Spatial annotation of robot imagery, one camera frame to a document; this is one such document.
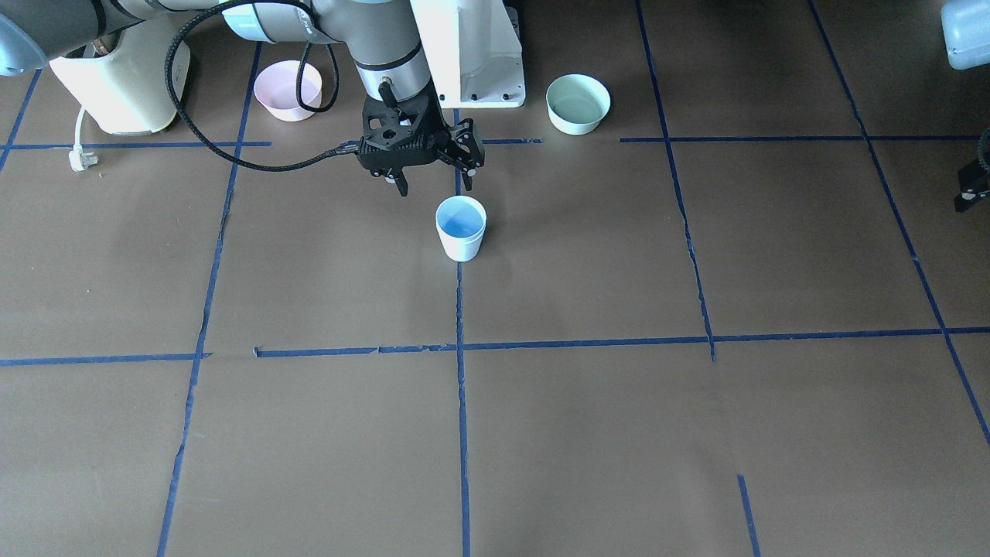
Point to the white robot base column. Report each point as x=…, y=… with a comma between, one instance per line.
x=474, y=53

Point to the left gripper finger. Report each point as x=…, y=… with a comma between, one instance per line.
x=973, y=186

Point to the pink bowl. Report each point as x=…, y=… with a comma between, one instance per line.
x=275, y=88

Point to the green bowl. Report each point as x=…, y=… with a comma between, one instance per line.
x=577, y=103

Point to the white toaster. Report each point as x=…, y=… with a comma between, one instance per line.
x=124, y=91

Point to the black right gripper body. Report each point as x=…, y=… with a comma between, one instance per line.
x=465, y=149

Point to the light blue cup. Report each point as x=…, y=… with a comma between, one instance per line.
x=460, y=222

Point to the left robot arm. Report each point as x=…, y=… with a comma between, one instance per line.
x=966, y=38

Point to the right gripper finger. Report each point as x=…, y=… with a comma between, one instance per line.
x=467, y=151
x=397, y=177

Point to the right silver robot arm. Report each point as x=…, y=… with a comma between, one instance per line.
x=381, y=36

